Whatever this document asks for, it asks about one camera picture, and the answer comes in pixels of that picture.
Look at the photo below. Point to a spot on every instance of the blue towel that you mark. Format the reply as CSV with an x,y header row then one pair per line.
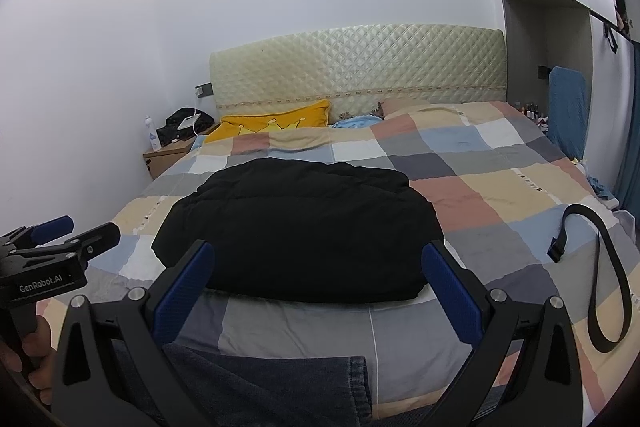
x,y
567,112

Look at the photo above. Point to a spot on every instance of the wooden nightstand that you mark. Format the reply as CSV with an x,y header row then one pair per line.
x,y
167,157

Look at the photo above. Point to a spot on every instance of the pink pillow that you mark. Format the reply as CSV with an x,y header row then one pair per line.
x,y
405,107

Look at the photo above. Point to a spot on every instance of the yellow pillow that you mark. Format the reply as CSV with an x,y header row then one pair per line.
x,y
280,123

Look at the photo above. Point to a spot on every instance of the grey wall socket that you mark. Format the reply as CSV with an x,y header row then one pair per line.
x,y
204,90

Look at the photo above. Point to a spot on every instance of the black wall switch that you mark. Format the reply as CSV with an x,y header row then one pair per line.
x,y
543,72

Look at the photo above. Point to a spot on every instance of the person's left hand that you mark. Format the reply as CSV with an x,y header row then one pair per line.
x,y
37,357

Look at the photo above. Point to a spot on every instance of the black bag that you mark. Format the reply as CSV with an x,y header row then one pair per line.
x,y
172,129

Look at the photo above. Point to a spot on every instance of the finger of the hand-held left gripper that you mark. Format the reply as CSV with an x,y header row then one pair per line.
x,y
95,241
52,227

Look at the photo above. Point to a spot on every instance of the blue curtain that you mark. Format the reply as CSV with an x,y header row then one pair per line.
x,y
630,132

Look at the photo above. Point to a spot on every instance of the row of small bottles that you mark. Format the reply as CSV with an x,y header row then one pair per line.
x,y
534,114

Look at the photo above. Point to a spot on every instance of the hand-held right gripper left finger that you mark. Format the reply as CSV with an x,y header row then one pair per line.
x,y
182,292

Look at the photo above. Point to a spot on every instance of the checkered patchwork blanket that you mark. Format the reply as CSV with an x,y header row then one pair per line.
x,y
500,197

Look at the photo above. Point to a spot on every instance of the black belt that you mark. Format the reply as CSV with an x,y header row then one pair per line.
x,y
615,267

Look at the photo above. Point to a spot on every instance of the person's blue jeans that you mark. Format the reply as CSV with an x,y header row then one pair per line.
x,y
260,387

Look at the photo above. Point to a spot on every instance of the black hanging hook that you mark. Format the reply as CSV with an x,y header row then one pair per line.
x,y
611,38

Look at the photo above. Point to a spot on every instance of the white plastic bottle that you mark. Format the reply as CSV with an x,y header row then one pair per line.
x,y
152,138

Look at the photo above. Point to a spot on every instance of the cream quilted headboard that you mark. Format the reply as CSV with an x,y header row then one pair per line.
x,y
360,67

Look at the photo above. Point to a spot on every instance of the light blue pillow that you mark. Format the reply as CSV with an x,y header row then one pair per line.
x,y
357,123

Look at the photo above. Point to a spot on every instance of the black padded jacket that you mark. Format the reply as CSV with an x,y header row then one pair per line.
x,y
300,227

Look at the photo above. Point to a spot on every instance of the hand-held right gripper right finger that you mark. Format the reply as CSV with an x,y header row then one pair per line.
x,y
452,292

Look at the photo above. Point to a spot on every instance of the crumpled blue cloth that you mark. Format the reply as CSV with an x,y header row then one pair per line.
x,y
600,187

